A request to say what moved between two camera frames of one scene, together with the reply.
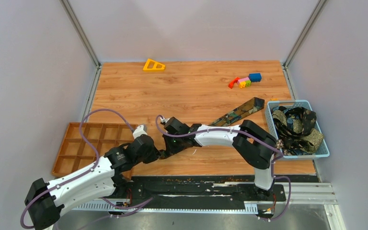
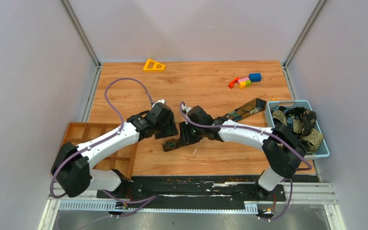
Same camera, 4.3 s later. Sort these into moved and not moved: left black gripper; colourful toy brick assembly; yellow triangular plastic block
Moved: left black gripper
Not moved: yellow triangular plastic block; colourful toy brick assembly
